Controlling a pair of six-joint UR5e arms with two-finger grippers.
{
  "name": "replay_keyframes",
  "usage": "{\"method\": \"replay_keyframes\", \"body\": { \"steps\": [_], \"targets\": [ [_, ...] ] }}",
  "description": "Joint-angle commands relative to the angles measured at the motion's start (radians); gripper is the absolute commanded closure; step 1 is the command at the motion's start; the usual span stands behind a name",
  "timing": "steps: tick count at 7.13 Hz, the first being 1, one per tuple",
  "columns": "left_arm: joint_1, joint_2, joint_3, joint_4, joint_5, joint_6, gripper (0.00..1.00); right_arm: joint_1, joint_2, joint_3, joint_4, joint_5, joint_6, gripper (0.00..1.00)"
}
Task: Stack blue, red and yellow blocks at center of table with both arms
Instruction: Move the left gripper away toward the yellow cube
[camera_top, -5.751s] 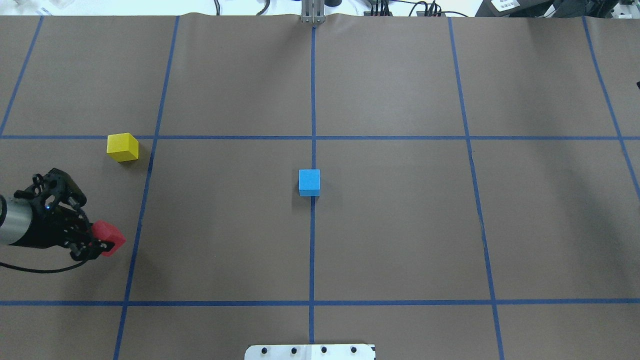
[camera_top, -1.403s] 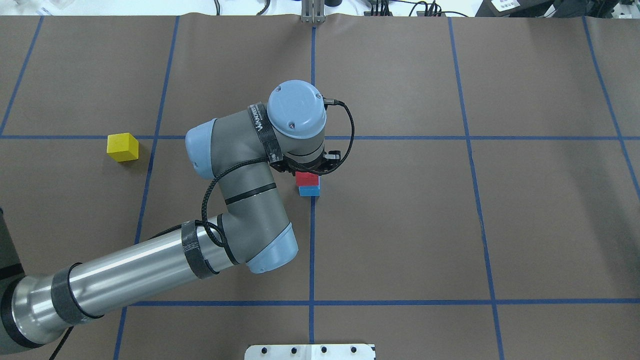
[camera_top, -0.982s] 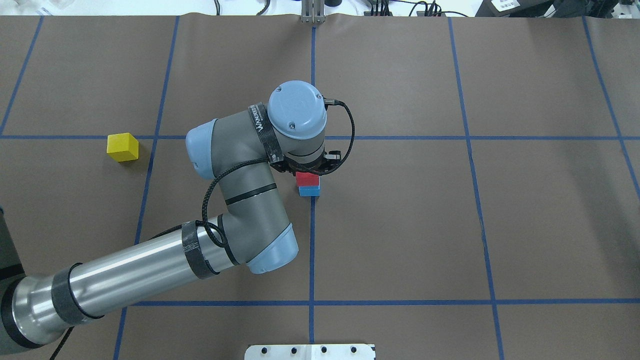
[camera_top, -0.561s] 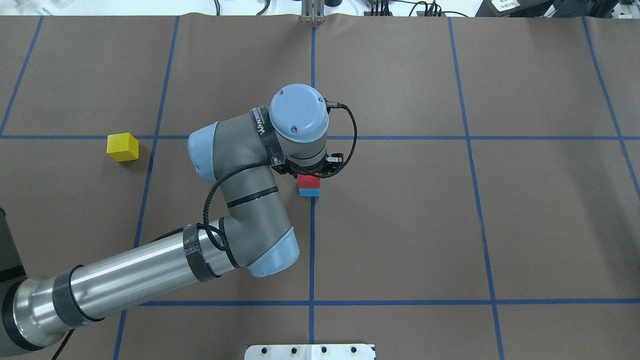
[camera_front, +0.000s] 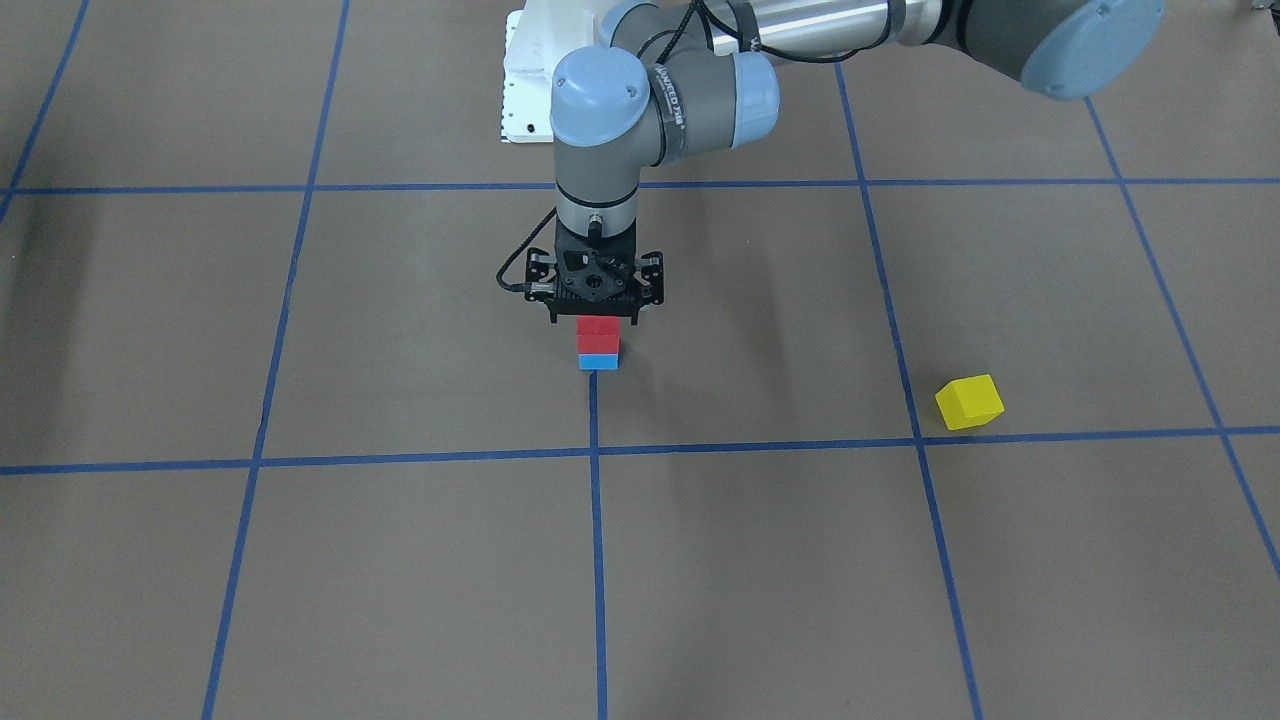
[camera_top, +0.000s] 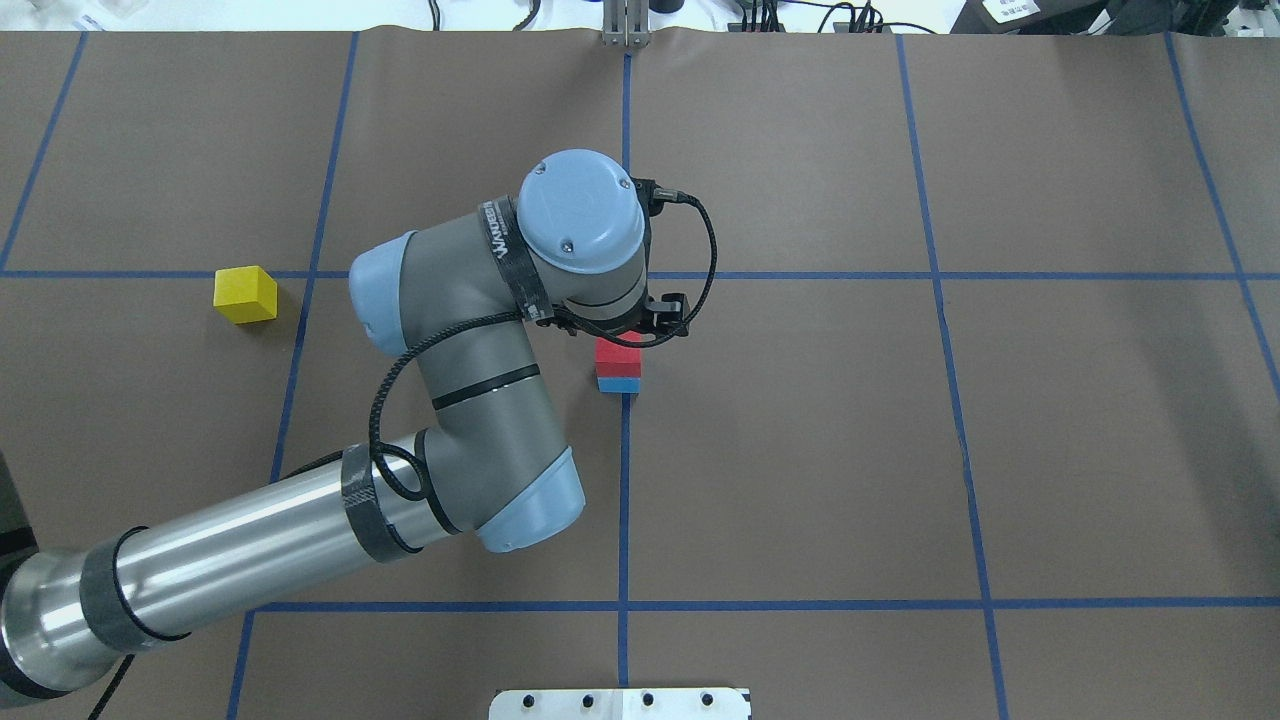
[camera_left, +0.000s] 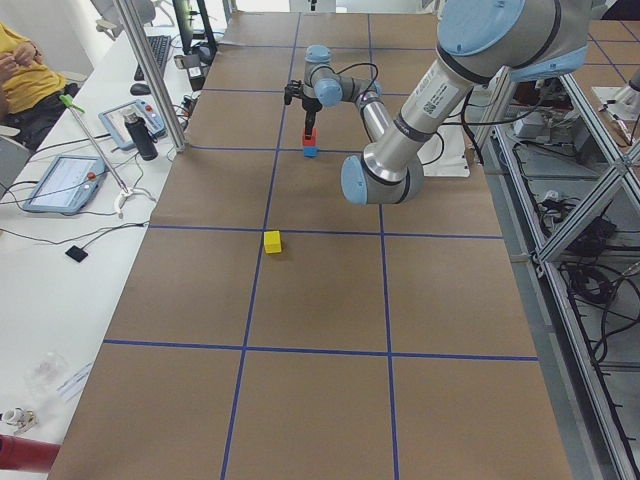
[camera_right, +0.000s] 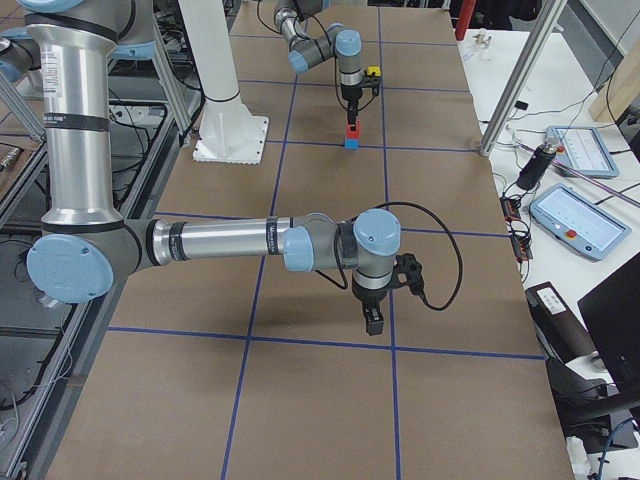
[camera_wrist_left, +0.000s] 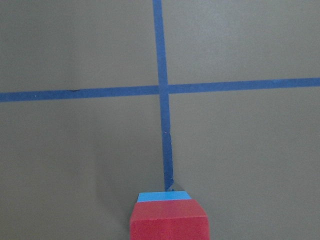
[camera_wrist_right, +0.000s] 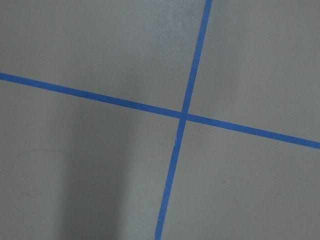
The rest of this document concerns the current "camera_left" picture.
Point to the red cylinder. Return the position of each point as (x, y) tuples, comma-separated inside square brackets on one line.
[(26, 455)]

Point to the black computer mouse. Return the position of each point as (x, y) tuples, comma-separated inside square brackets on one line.
[(139, 89)]

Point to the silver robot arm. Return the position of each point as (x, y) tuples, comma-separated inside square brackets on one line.
[(475, 39)]

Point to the red cube block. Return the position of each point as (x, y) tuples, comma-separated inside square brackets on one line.
[(309, 139)]

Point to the small black square pad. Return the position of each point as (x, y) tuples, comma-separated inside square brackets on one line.
[(76, 253)]

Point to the yellow cube block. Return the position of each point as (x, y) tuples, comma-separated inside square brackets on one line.
[(272, 242)]

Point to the person in yellow shirt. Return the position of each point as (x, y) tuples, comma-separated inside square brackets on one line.
[(30, 90)]

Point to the near teach pendant tablet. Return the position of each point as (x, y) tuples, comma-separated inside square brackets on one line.
[(67, 185)]

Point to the blue cube block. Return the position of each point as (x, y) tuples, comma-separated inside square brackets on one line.
[(310, 151)]

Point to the black keyboard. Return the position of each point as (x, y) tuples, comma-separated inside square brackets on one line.
[(160, 46)]

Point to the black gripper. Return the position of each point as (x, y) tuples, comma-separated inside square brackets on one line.
[(308, 105)]

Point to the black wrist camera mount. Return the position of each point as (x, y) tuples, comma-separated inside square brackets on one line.
[(293, 89)]

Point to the far teach pendant tablet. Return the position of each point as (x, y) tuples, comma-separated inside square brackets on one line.
[(118, 122)]

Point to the white camera mast pedestal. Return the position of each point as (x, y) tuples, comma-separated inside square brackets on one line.
[(444, 155)]

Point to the black water bottle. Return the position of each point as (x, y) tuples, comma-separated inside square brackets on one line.
[(140, 135)]

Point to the green tipped grabber stick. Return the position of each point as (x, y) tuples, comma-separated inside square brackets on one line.
[(125, 191)]

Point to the teach pendant tablet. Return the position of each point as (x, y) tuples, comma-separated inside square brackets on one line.
[(67, 185), (118, 122)]

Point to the aluminium frame post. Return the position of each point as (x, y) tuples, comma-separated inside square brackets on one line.
[(144, 56)]

